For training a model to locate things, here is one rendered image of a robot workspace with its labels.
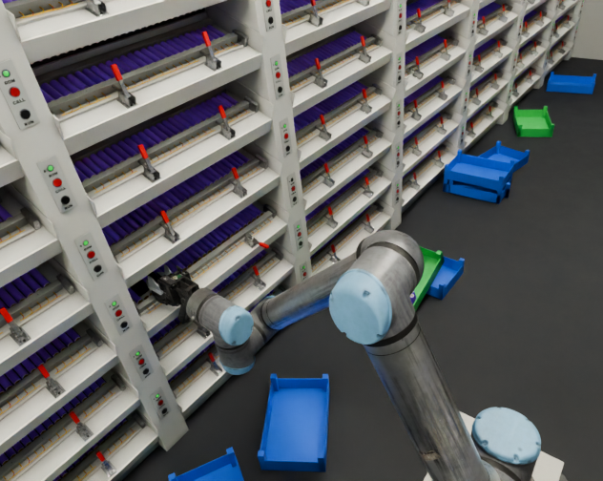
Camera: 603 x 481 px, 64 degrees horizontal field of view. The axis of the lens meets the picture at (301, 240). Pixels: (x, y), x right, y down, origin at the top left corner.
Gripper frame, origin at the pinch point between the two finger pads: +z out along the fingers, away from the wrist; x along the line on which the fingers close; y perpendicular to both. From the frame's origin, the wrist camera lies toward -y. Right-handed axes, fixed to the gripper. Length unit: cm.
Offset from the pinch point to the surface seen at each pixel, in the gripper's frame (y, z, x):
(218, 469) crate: -54, -27, 15
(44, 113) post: 58, -8, 13
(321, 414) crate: -54, -42, -19
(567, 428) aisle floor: -54, -106, -60
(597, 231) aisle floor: -54, -87, -169
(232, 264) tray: -6.5, -7.7, -22.3
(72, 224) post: 33.4, -8.0, 16.9
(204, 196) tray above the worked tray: 16.9, -1.3, -22.9
